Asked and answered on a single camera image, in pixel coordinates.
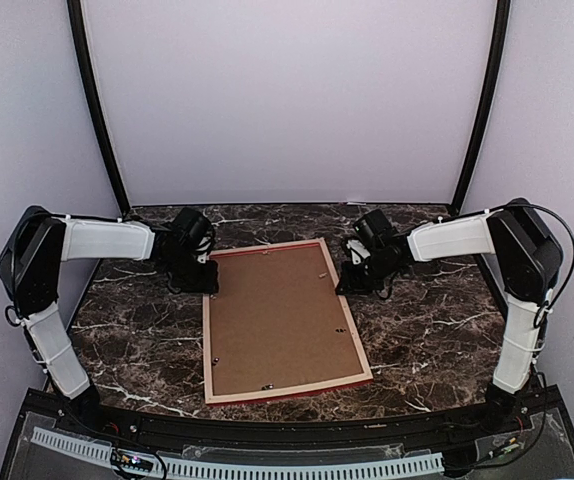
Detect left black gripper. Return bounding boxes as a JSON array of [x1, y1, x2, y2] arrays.
[[162, 250, 218, 294]]

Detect left black corner post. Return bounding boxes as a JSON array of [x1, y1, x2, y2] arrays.
[[66, 0, 131, 214]]

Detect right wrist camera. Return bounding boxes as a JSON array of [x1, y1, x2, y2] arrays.
[[343, 237, 370, 265]]

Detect right black corner post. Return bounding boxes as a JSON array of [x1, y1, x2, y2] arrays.
[[450, 0, 511, 213]]

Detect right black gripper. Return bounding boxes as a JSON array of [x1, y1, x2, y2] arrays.
[[336, 252, 399, 295]]

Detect black corner post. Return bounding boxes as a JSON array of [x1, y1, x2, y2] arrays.
[[450, 0, 511, 213], [66, 0, 131, 214]]

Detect black front table rail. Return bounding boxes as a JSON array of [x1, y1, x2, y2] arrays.
[[13, 386, 562, 453]]

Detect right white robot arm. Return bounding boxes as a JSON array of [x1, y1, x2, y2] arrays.
[[336, 198, 569, 395]]

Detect grey slotted cable duct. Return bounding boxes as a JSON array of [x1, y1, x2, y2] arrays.
[[30, 427, 445, 479]]

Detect wooden picture frame red edge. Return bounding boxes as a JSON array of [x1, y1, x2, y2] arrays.
[[201, 238, 373, 406]]

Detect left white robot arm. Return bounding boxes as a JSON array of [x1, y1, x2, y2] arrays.
[[0, 205, 219, 436]]

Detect brown backing board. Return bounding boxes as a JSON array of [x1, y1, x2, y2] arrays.
[[209, 244, 366, 396]]

